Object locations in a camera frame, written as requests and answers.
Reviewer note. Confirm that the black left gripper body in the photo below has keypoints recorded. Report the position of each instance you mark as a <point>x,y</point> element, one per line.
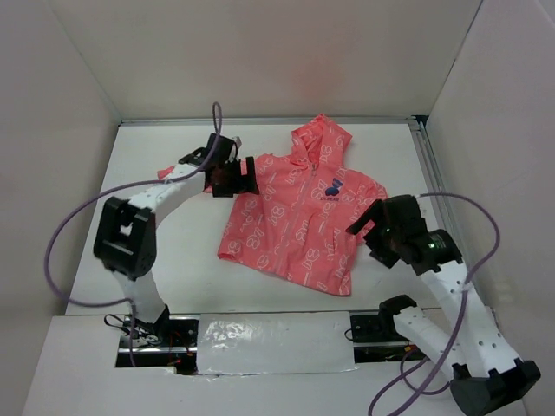
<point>231,181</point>

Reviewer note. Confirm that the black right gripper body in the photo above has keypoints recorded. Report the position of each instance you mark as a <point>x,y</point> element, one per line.
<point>383,240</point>

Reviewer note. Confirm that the pink hooded jacket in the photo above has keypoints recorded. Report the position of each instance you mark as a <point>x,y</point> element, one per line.
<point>295,227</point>

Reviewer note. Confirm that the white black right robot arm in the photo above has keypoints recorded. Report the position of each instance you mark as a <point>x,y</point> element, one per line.
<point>484,372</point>

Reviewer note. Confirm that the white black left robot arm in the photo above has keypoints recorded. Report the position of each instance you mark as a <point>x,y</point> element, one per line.
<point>126,242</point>

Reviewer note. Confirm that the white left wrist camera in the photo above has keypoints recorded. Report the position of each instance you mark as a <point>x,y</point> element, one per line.
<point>237,141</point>

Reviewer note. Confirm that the aluminium frame rail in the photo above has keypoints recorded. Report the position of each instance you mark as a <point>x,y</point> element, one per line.
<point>393,150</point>

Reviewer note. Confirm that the silver base rail with tape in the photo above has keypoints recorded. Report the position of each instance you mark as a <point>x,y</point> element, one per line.
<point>256,344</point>

